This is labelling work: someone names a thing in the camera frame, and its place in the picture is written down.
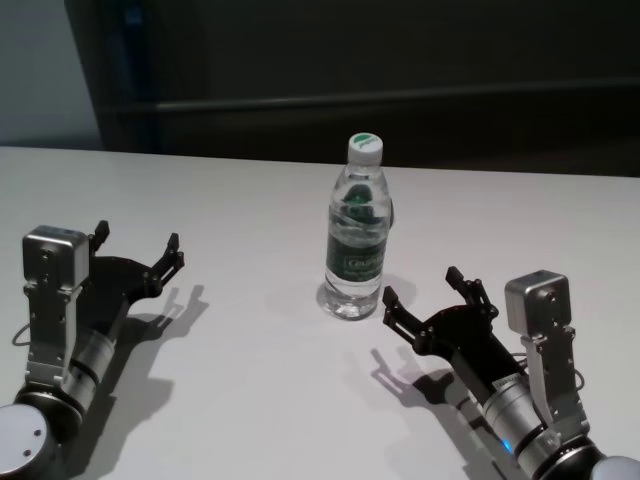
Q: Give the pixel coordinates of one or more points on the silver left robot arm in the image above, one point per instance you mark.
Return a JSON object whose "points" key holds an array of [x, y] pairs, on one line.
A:
{"points": [[87, 365]]}

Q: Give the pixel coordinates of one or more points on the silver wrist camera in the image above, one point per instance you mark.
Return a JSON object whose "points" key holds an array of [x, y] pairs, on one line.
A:
{"points": [[537, 300], [52, 260]]}

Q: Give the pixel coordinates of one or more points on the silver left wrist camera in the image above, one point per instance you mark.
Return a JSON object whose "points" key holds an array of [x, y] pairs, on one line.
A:
{"points": [[52, 260]]}

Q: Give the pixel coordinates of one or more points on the clear water bottle green label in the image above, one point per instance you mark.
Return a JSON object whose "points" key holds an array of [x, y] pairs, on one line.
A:
{"points": [[357, 235]]}

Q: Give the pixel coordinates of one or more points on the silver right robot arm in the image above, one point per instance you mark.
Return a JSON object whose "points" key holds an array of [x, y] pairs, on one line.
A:
{"points": [[515, 410]]}

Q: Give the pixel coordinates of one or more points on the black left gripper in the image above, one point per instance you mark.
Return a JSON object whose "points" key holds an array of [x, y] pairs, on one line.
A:
{"points": [[120, 285]]}

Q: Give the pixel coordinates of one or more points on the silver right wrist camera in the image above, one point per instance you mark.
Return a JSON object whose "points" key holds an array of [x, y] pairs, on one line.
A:
{"points": [[537, 300]]}

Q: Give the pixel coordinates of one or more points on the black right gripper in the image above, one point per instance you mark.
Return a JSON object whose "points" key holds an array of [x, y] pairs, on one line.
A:
{"points": [[470, 345]]}

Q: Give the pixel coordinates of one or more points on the green YES push button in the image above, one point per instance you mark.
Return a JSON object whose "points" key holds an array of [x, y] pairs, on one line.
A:
{"points": [[392, 212]]}

